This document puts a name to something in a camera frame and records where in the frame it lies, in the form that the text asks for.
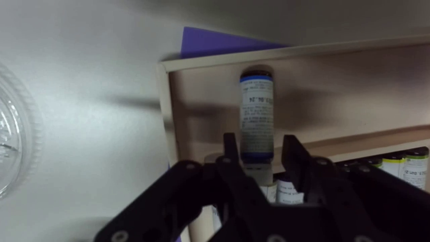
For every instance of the round clear plastic lid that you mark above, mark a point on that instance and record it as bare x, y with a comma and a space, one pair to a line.
21, 133

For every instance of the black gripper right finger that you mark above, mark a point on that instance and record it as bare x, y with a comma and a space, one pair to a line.
361, 203

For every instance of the white blue-labelled bottle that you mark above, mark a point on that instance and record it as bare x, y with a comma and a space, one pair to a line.
257, 123

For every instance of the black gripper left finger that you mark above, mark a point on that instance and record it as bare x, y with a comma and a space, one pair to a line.
173, 201

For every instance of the light wooden tray box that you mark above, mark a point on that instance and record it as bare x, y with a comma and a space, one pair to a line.
342, 101

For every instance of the purple paper sheet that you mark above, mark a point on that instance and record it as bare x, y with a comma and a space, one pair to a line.
198, 41

